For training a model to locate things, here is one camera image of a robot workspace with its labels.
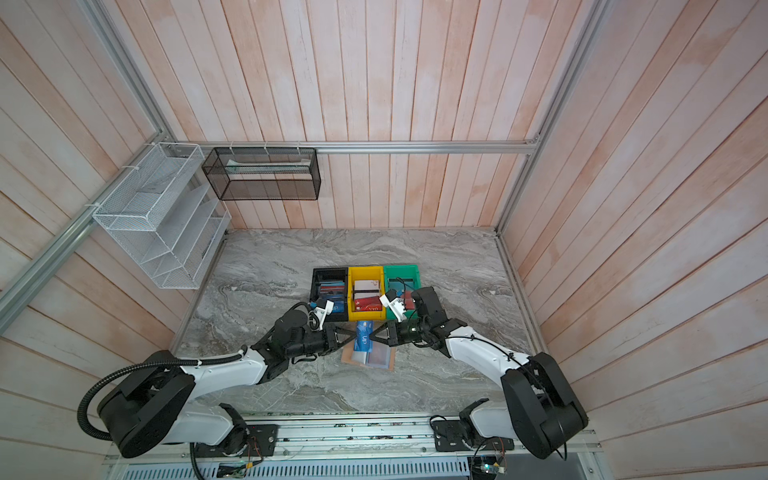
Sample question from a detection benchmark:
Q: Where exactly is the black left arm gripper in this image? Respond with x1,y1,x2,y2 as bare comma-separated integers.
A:
287,323,358,358

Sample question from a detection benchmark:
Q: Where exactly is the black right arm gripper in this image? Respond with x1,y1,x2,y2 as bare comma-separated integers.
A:
370,319,431,348

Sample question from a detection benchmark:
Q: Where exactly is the tan leather card holder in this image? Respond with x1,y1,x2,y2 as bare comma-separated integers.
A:
341,343,396,371

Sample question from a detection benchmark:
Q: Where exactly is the blue credit card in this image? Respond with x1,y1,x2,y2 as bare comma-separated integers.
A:
354,321,374,353

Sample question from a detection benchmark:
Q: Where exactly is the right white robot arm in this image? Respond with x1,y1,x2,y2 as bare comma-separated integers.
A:
369,287,589,459

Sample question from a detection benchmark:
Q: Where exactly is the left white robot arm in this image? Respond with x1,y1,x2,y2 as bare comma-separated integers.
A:
77,302,356,458

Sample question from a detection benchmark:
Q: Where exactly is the red card in yellow bin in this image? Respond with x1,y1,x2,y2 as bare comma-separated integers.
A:
353,297,382,312

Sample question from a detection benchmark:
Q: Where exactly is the black plastic bin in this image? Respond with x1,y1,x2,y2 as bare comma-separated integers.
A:
309,267,348,322

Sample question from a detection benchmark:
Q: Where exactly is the green plastic bin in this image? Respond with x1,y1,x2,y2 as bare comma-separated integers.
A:
383,264,421,316

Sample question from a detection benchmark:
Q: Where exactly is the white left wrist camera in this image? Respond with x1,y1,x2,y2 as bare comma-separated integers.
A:
310,300,334,331

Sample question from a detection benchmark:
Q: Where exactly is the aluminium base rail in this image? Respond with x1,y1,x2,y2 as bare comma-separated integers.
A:
100,413,613,479

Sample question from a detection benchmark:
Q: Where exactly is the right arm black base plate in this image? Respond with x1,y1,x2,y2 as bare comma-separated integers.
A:
428,415,515,452

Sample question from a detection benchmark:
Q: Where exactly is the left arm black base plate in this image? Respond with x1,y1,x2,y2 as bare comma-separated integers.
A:
195,423,279,460

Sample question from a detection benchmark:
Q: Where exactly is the black mesh wall basket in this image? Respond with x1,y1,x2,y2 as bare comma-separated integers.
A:
202,146,322,201

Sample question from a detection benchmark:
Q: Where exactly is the white wire mesh shelf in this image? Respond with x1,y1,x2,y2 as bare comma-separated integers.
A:
94,143,231,290

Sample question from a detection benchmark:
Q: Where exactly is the black corrugated cable conduit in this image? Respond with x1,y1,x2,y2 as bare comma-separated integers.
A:
76,353,247,442

